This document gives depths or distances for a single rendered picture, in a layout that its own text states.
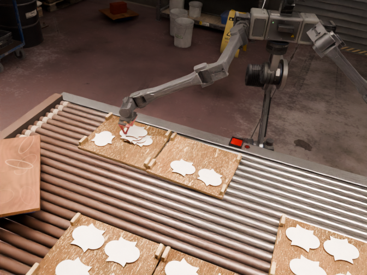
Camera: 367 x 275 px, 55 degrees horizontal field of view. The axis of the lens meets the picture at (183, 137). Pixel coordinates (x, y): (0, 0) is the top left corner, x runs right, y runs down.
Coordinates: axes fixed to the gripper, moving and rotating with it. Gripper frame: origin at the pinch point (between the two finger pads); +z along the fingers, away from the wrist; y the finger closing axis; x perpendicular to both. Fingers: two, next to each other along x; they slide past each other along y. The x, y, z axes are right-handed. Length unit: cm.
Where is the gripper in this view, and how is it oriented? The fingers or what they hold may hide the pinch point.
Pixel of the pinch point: (128, 129)
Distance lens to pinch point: 204.4
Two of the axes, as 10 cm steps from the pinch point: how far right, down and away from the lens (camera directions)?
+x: -9.6, -2.3, 1.5
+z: -1.0, 7.9, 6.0
